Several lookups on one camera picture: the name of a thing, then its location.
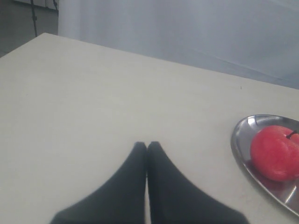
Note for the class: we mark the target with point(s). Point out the white backdrop cloth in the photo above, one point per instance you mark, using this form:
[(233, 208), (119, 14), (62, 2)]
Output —
[(256, 39)]

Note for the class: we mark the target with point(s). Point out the red apple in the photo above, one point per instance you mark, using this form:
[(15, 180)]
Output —
[(274, 152)]

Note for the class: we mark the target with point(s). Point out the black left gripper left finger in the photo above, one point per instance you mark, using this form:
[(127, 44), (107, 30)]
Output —
[(120, 200)]

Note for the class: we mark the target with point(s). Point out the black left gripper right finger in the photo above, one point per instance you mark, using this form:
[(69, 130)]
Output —
[(174, 199)]

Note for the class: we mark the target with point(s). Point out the black stand pole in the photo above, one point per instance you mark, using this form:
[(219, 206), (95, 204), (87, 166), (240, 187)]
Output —
[(34, 18)]

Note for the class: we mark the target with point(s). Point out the round silver metal plate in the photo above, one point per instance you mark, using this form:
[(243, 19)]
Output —
[(283, 194)]

